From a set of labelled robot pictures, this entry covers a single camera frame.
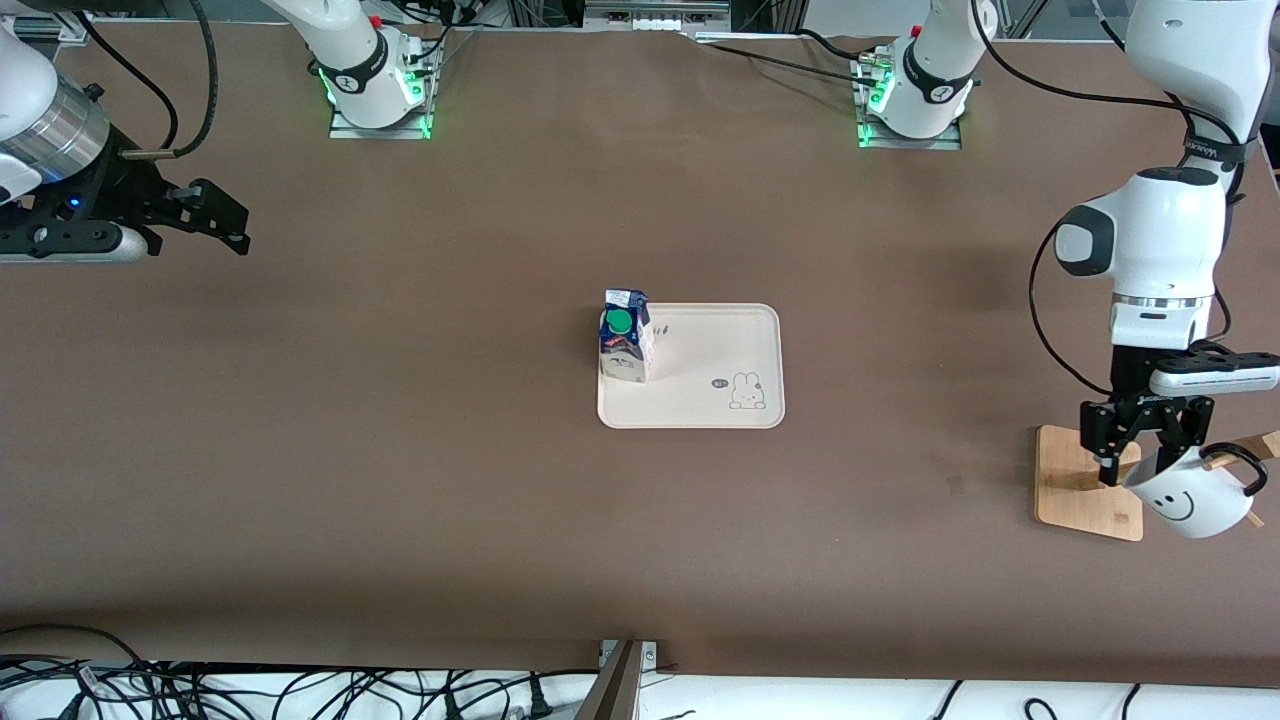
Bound white smiley face mug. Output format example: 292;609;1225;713
1125;443;1266;540

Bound blue white milk carton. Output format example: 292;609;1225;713
598;288;654;385

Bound cream rabbit print tray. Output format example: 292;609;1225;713
597;303;786;430

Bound wooden mug stand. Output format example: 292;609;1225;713
1035;425;1280;542

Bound brown table cover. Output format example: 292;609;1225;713
0;20;1280;691

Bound grey metal box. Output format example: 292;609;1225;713
583;0;733;33

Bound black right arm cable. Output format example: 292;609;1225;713
85;0;220;161

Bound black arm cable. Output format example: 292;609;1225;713
970;0;1251;393
85;0;220;161

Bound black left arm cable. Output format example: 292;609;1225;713
970;0;1251;393

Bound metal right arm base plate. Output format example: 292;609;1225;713
328;95;435;141

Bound aluminium frame profile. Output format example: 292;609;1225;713
15;8;93;43

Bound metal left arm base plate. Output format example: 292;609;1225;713
855;55;964;151

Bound grey metal post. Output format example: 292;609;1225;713
575;640;642;720

